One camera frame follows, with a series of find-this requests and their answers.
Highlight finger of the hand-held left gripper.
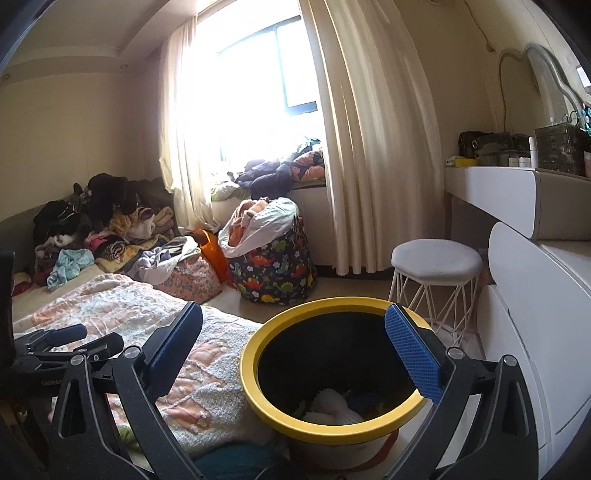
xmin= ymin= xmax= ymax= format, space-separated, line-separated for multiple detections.
xmin=6 ymin=333 xmax=125 ymax=393
xmin=14 ymin=324 xmax=89 ymax=354

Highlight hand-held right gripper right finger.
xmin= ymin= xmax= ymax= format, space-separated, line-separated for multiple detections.
xmin=383 ymin=303 xmax=540 ymax=480

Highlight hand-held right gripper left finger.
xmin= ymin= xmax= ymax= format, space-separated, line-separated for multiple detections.
xmin=48 ymin=301 xmax=205 ymax=480

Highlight yellow rimmed black trash bin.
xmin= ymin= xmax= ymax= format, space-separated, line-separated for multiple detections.
xmin=239 ymin=296 xmax=451 ymax=463

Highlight white foam net green band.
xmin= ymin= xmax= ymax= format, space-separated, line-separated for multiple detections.
xmin=302 ymin=402 xmax=366 ymax=426

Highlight pink white tufted blanket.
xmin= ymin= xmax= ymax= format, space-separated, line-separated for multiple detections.
xmin=11 ymin=272 xmax=279 ymax=459

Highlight grey padded headboard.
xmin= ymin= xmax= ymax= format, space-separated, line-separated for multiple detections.
xmin=0 ymin=214 xmax=38 ymax=278

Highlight light blue garment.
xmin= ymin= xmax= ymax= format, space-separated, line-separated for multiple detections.
xmin=45 ymin=248 xmax=96 ymax=288

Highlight pink floral bag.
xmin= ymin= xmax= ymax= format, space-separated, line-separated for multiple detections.
xmin=170 ymin=258 xmax=222 ymax=306

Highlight green fluffy cloth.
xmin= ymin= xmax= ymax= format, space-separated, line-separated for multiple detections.
xmin=117 ymin=424 xmax=145 ymax=454

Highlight white purple garment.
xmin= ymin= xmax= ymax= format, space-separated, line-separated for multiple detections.
xmin=131 ymin=237 xmax=199 ymax=282

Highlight orange bag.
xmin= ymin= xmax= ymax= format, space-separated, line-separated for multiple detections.
xmin=191 ymin=228 xmax=232 ymax=285

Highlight pile of mixed clothes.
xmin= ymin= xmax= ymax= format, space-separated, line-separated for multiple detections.
xmin=31 ymin=172 xmax=181 ymax=288

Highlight person's teal trouser leg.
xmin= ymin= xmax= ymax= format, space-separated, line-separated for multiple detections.
xmin=194 ymin=442 xmax=288 ymax=480

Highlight dinosaur print laundry basket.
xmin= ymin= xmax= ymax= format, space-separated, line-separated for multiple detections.
xmin=228 ymin=214 xmax=320 ymax=306

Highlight white drawer cabinet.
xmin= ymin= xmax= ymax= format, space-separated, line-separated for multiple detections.
xmin=475 ymin=221 xmax=591 ymax=468

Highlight black clothes heap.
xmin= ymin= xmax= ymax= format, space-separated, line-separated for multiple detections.
xmin=33 ymin=172 xmax=174 ymax=241

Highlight orange pink cloth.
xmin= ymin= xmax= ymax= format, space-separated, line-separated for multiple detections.
xmin=228 ymin=198 xmax=273 ymax=246

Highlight green white cloth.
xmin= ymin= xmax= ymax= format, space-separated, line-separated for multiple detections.
xmin=209 ymin=182 xmax=246 ymax=202

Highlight white vanity desk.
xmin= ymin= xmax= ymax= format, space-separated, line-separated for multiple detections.
xmin=444 ymin=165 xmax=591 ymax=241

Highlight cream sheer curtain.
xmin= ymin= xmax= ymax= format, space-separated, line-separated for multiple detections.
xmin=156 ymin=20 xmax=223 ymax=236

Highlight cream pleated curtain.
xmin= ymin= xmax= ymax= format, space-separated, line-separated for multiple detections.
xmin=298 ymin=0 xmax=447 ymax=282

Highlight dark quilted clothes heap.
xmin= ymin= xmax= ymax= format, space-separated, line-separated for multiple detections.
xmin=235 ymin=138 xmax=327 ymax=199

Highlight black bag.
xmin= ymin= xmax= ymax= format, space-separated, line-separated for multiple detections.
xmin=458 ymin=131 xmax=532 ymax=167

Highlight clear organizer box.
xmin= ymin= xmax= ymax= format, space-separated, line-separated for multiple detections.
xmin=534 ymin=124 xmax=587 ymax=175

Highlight window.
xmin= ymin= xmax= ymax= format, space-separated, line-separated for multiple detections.
xmin=198 ymin=14 xmax=324 ymax=185

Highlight white wire leg stool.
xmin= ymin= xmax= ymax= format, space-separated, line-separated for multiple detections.
xmin=387 ymin=239 xmax=484 ymax=348

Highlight wavy frame mirror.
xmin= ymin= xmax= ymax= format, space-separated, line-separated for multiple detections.
xmin=497 ymin=43 xmax=587 ymax=135

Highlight wall cable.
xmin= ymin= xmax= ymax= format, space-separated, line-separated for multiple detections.
xmin=466 ymin=0 xmax=498 ymax=54

